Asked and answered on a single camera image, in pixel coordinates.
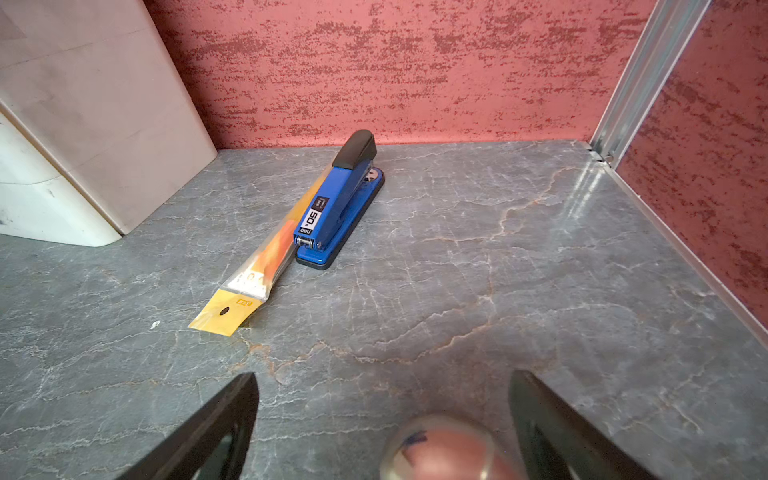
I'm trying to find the white three-drawer organizer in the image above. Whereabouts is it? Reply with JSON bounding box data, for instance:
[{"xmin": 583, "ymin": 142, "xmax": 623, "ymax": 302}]
[{"xmin": 1, "ymin": 1, "xmax": 216, "ymax": 247}]

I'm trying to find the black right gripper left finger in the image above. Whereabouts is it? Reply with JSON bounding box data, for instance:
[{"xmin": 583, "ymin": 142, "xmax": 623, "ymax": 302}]
[{"xmin": 120, "ymin": 372, "xmax": 259, "ymax": 479}]

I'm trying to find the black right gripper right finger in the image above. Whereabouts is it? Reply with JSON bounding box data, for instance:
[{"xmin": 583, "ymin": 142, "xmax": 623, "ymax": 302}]
[{"xmin": 508, "ymin": 370, "xmax": 655, "ymax": 479}]

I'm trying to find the blue black stapler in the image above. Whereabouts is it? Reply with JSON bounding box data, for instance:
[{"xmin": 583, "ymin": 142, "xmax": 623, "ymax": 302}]
[{"xmin": 294, "ymin": 129, "xmax": 385, "ymax": 270}]

